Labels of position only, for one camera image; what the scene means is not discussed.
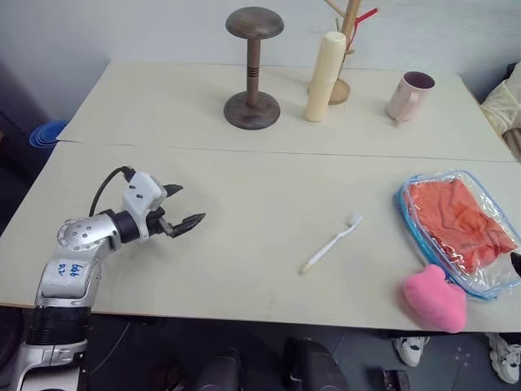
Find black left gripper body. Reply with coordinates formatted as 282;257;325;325
145;207;173;238

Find light wooden branch rack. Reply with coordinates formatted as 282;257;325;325
307;0;363;107

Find red strap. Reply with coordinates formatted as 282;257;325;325
352;7;379;46

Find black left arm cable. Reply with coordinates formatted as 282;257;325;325
89;165;136;217

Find pink mug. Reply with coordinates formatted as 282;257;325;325
385;71;436;124

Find dark wooden hat stand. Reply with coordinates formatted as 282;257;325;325
222;6;285;131

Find pink heart plush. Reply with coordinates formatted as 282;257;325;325
402;264;467;335

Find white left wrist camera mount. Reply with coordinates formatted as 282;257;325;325
121;171;170;242

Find blue stacked bowls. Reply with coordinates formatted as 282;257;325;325
28;119;68;148

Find cream garment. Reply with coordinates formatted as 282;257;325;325
479;60;521;160

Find clear pouch with orange cloth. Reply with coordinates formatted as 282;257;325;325
392;169;521;302

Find dark rounded shape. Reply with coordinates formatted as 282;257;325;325
193;347;246;391
282;336;348;391

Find cream toothbrush travel case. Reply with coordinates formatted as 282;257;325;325
304;31;348;123

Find white toothbrush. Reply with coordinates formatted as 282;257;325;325
299;213;365;275

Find white black sneaker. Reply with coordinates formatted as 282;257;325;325
392;335;430;367
485;332;521;384

